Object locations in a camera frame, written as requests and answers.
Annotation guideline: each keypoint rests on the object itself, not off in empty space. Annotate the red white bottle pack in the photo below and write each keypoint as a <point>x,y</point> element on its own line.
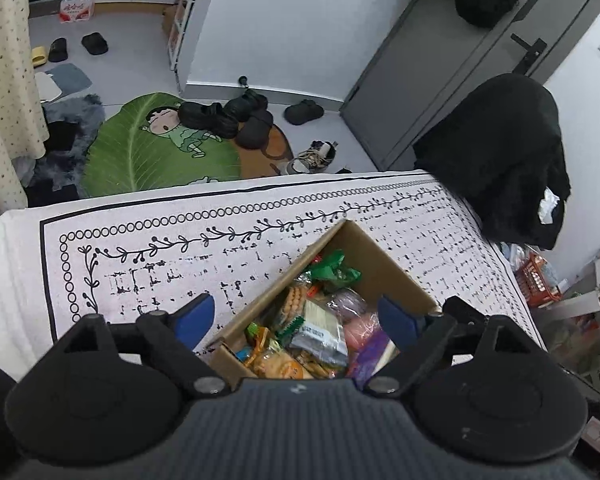
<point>77,7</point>

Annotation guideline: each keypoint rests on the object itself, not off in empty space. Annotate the black patterned white blanket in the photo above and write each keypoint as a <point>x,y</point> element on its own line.
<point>180,260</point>

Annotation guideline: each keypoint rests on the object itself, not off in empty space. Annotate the cream dotted cloth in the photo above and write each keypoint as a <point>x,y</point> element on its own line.
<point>5,85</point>

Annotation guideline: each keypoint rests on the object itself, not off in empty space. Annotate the green crinkled snack packet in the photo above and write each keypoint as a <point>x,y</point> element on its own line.
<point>337,270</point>

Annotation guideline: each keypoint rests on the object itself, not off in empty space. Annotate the grey door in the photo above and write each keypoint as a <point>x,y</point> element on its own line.
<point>430,60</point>

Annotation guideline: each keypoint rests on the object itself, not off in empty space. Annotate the brown cardboard box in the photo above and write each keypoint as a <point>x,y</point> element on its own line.
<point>380,270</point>

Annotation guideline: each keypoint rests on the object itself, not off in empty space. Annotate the white crumpled tissue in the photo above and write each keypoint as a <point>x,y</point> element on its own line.
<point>547,206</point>

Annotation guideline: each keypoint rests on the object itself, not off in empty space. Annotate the red plastic basket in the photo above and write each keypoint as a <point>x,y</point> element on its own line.
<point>537,280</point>

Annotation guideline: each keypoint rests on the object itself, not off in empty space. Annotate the laced sneaker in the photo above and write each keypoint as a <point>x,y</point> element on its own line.
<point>312,157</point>

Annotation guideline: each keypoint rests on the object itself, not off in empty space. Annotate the green leaf cartoon rug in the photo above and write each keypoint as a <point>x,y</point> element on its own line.
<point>130,160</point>

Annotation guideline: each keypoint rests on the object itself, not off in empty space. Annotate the black coat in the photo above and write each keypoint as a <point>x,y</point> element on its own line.
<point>490,160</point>

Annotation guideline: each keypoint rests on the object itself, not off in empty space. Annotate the purple white wafer packet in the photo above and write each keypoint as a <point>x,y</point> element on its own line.
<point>372,357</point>

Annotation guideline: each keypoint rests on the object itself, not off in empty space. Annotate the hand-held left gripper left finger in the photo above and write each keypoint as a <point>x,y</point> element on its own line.
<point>195,317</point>

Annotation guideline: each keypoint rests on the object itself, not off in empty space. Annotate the clear purple snack packet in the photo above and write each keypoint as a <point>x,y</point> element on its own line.
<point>350,304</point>

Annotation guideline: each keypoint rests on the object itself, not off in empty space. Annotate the grey floor mat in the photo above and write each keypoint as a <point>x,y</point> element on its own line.
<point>70,79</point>

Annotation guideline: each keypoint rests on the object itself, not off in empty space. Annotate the pink snack packet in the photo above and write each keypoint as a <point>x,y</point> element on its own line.
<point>362,330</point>

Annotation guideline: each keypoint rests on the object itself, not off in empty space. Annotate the white striped snack packet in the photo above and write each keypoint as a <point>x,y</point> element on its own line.
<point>320,330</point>

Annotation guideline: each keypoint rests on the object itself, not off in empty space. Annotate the orange cracker packet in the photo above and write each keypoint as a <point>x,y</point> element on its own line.
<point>275,366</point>

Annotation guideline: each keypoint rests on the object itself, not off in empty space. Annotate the blue snack packet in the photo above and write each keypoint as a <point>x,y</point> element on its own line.
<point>242,354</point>

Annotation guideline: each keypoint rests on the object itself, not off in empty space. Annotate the white desk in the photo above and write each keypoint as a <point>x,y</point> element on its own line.
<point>580,305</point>

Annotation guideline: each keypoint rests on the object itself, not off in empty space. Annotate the white bed sheet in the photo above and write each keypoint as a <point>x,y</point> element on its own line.
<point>10,285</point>

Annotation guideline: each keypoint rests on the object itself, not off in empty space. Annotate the round cookie packet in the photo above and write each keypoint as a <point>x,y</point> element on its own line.
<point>295,302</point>

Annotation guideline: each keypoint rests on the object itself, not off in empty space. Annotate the fluffy dark grey rug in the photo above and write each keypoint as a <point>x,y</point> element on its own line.
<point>80,115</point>

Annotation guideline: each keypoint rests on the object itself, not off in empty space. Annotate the black chunky shoe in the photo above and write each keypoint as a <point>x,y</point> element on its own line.
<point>245,105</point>
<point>207,120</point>
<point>255,130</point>

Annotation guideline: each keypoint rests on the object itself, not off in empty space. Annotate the white narrow rack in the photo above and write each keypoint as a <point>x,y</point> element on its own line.
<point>187,35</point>

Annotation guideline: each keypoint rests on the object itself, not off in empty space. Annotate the yellow slipper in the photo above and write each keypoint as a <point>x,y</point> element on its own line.
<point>39,56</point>

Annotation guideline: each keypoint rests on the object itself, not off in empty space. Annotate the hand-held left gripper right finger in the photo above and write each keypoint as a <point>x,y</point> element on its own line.
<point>397,320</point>

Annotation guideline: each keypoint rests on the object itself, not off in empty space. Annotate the white floor mat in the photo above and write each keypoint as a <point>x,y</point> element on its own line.
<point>47,87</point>

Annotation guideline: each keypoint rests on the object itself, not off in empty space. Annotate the black round knob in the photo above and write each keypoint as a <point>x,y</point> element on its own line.
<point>243,82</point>

